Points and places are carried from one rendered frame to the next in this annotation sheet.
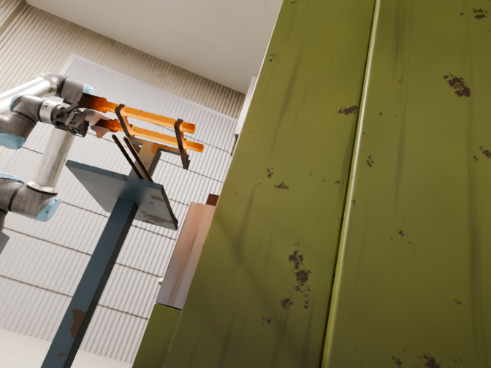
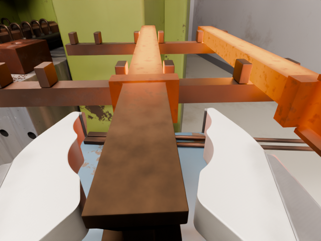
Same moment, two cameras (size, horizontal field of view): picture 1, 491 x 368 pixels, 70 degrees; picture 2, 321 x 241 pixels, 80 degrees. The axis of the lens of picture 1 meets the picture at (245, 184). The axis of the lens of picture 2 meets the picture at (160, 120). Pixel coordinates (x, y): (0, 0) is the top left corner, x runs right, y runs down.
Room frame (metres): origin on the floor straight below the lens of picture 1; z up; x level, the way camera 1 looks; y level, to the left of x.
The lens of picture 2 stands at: (1.19, 0.66, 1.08)
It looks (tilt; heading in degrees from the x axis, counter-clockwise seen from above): 32 degrees down; 265
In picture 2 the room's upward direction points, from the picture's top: straight up
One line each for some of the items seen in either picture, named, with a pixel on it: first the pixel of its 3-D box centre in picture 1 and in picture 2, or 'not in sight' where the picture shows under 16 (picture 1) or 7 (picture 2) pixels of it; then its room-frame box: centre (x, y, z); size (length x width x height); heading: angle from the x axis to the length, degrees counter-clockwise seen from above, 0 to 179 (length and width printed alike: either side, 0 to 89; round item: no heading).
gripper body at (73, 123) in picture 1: (72, 120); not in sight; (1.20, 0.70, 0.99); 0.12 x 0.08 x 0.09; 87
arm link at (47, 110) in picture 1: (53, 112); not in sight; (1.20, 0.78, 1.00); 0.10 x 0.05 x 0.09; 177
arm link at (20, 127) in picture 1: (12, 130); not in sight; (1.20, 0.88, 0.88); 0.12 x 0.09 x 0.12; 102
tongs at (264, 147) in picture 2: (152, 189); (198, 141); (1.05, 0.28, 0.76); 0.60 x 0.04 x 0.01; 171
